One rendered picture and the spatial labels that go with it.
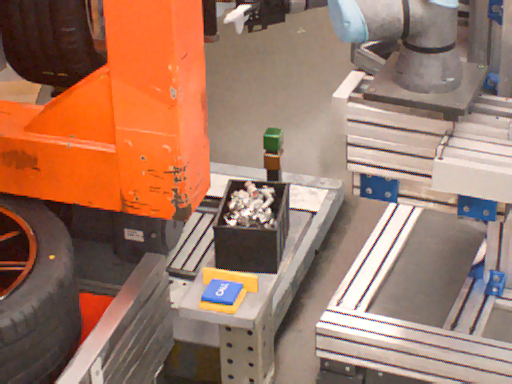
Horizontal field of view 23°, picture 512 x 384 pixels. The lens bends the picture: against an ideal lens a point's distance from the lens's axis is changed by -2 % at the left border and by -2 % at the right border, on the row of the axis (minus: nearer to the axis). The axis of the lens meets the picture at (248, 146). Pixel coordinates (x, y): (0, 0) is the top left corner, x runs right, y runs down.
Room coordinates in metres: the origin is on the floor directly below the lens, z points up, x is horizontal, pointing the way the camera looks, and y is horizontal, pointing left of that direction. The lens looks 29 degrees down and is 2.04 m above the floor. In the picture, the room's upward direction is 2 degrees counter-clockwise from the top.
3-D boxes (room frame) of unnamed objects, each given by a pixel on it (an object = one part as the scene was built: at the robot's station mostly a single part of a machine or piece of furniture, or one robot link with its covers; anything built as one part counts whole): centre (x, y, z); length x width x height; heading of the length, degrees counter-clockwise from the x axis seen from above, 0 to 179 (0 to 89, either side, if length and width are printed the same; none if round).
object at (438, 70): (2.46, -0.39, 0.87); 0.15 x 0.15 x 0.10
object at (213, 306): (2.18, 0.06, 0.45); 0.08 x 0.08 x 0.01; 71
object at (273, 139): (2.53, -0.06, 0.64); 0.04 x 0.04 x 0.04; 71
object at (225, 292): (2.18, 0.06, 0.47); 0.07 x 0.07 x 0.02; 71
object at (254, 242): (2.38, 0.00, 0.51); 0.20 x 0.14 x 0.13; 170
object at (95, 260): (2.76, 0.39, 0.26); 0.42 x 0.18 x 0.35; 71
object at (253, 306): (2.34, 0.01, 0.44); 0.43 x 0.17 x 0.03; 161
